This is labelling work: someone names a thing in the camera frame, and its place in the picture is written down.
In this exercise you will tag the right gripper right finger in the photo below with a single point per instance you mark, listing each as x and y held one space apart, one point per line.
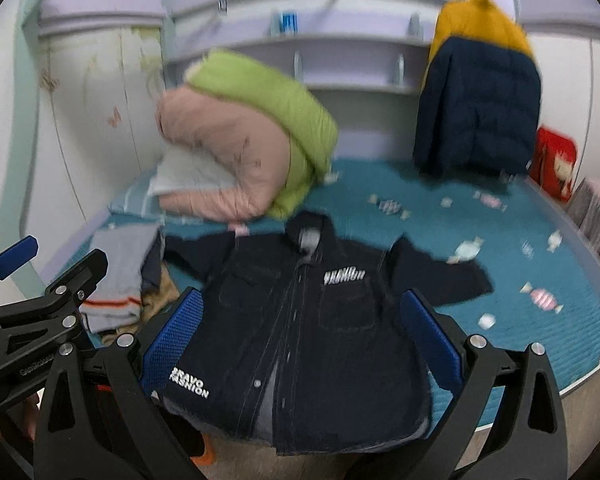
527 439

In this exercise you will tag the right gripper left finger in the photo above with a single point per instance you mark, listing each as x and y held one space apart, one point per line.
97 418

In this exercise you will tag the dark denim jacket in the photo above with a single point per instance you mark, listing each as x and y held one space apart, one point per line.
299 342

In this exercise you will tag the grey folded garment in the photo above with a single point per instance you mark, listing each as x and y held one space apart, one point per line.
117 299

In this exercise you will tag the tan folded garment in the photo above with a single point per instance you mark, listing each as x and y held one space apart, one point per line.
152 304

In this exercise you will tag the navy folded garment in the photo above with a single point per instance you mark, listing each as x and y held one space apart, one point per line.
150 272

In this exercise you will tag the striped sheet under pillow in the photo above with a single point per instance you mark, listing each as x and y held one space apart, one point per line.
137 202

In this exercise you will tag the teal candy print bedspread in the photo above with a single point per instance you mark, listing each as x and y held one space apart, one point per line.
536 294

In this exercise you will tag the light blue pillow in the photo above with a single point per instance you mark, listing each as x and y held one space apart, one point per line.
185 170

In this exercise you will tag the red cartoon cushion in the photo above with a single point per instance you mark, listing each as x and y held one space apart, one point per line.
553 164

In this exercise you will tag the pink green folded quilt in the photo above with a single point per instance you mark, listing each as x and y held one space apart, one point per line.
264 127

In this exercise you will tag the yellow navy puffer jacket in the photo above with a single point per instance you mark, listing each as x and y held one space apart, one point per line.
481 96

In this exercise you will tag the blue box on shelf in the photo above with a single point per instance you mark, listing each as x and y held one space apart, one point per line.
288 23

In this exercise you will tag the lavender headboard shelf unit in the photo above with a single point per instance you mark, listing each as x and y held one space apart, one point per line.
364 60

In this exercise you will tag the mint green bed frame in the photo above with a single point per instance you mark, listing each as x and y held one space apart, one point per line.
22 143

